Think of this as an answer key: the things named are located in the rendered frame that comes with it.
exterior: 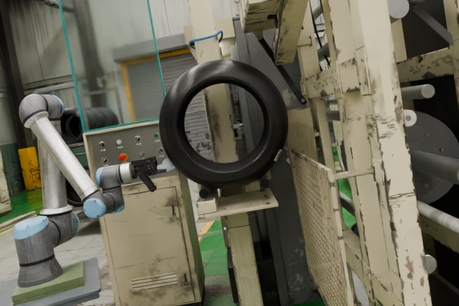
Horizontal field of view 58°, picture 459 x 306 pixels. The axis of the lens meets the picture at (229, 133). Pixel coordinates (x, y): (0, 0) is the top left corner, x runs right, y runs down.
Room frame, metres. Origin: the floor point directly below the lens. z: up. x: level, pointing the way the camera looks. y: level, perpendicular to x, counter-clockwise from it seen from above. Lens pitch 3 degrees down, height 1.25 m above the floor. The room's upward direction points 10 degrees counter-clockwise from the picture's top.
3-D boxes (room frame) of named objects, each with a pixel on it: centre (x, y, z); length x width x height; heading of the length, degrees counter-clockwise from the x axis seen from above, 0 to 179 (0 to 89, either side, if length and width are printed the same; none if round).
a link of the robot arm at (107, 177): (1.98, 0.59, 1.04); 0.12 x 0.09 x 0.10; 90
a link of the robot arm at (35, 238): (1.89, 0.96, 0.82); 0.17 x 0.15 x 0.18; 167
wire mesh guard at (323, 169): (1.81, -0.31, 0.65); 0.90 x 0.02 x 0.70; 0
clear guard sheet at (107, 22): (2.62, 0.63, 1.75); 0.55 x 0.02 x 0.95; 90
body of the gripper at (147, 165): (1.98, 0.43, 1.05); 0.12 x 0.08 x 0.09; 90
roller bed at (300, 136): (2.26, -0.36, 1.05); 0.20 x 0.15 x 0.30; 0
